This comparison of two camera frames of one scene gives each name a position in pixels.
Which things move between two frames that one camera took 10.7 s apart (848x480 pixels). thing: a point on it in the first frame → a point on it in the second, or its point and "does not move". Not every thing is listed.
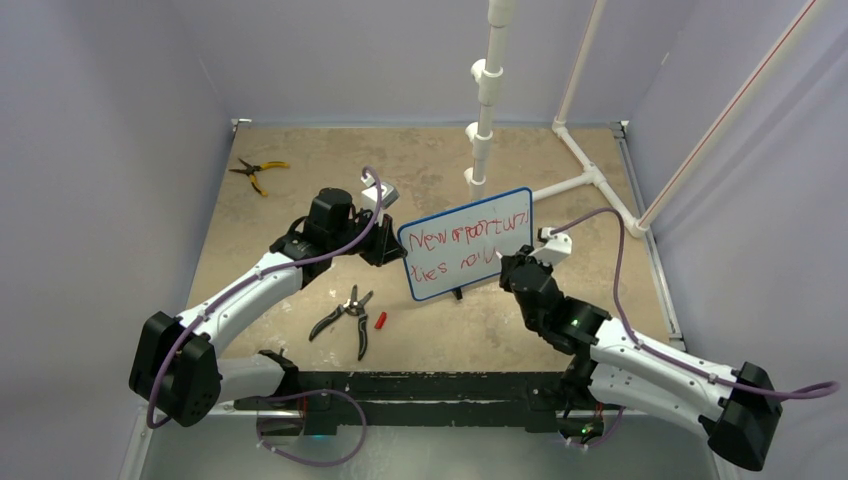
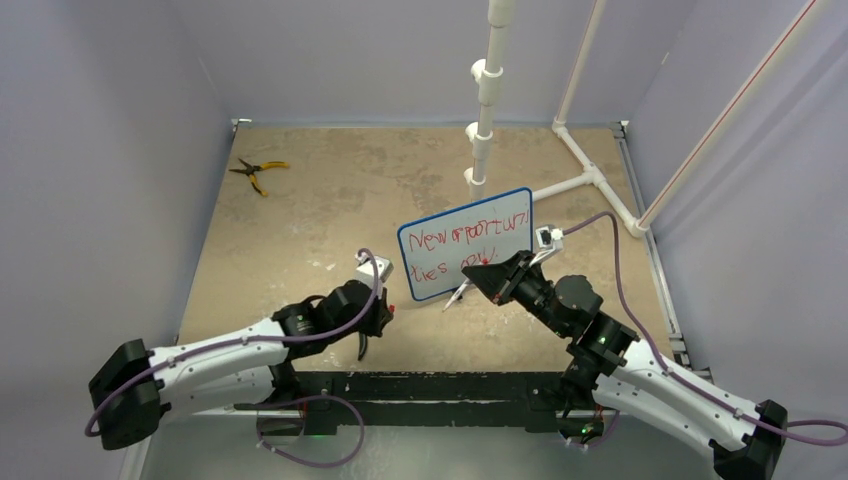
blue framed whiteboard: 463,246 does not move
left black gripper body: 371,248 → 371,321
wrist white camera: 369,197 → 365,272
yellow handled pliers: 250,170 does not move
